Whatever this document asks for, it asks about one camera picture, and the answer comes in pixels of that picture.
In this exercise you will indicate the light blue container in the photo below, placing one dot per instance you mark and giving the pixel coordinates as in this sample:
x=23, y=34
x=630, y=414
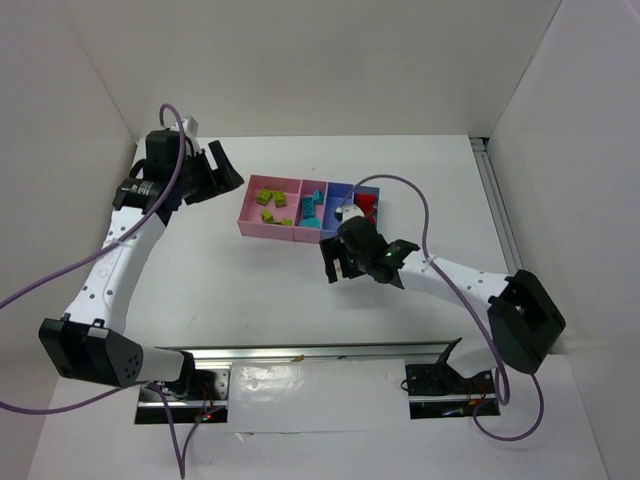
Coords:
x=370, y=190

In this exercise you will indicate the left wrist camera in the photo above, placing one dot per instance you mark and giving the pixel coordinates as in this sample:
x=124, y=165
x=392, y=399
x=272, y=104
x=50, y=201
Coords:
x=190, y=126

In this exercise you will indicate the dark blue container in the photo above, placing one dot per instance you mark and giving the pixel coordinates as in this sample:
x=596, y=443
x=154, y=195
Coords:
x=336, y=194

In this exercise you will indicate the teal lego piece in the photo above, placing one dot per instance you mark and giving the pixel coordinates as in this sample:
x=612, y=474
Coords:
x=309, y=203

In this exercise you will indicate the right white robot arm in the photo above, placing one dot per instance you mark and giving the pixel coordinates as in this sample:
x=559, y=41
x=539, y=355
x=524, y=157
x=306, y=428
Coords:
x=518, y=321

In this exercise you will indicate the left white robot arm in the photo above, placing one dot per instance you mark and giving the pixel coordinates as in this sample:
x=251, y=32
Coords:
x=88, y=342

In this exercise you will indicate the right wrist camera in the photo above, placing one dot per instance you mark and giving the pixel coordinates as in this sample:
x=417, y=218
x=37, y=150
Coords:
x=347, y=212

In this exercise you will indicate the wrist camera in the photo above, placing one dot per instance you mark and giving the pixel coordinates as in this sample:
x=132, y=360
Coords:
x=347, y=212
x=190, y=126

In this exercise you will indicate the red 2x4 lego brick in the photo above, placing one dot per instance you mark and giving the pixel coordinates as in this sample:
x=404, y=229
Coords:
x=368, y=203

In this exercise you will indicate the large pink container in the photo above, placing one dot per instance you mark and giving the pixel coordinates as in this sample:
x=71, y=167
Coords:
x=249, y=221

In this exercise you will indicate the green 2x4 lego brick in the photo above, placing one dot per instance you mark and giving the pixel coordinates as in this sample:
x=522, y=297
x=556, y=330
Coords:
x=267, y=216

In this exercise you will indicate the aluminium rail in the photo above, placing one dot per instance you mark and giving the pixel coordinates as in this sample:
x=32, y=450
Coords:
x=479, y=146
x=316, y=352

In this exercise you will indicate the green lego brick front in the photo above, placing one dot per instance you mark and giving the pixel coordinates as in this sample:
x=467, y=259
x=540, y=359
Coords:
x=264, y=196

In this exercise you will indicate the white lego brick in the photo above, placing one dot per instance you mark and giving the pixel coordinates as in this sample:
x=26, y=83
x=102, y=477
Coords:
x=338, y=268

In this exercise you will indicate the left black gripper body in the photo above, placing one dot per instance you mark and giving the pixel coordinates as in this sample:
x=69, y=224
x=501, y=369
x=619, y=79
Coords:
x=208, y=175

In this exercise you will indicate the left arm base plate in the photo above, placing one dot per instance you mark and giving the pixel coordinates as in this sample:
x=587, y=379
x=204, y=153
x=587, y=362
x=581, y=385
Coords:
x=205, y=399

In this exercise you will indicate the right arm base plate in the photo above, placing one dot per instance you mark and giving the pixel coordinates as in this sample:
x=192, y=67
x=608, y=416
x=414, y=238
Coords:
x=438, y=392

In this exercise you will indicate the aluminium rail right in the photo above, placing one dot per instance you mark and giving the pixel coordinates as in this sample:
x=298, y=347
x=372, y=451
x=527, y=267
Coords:
x=479, y=146

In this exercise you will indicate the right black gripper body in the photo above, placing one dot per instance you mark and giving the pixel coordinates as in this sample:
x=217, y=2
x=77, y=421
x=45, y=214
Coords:
x=338, y=263

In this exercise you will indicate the aluminium rail front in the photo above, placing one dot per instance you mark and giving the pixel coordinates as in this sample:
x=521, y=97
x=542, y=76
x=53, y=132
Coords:
x=316, y=352

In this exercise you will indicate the small pink container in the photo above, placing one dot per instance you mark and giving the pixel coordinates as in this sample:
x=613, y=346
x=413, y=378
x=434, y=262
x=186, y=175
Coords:
x=309, y=235

